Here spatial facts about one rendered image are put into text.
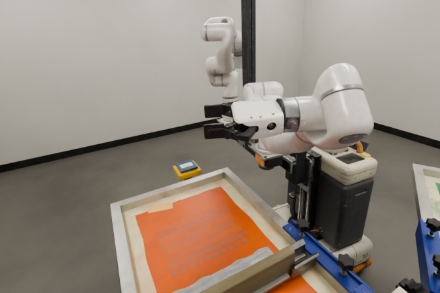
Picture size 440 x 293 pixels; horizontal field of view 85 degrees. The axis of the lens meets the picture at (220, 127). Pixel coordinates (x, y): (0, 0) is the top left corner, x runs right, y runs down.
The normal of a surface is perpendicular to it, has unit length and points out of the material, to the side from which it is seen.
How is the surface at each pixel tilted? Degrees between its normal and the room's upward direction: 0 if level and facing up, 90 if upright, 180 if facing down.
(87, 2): 90
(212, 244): 0
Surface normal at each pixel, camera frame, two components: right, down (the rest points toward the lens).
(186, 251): -0.05, -0.93
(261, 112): -0.05, -0.81
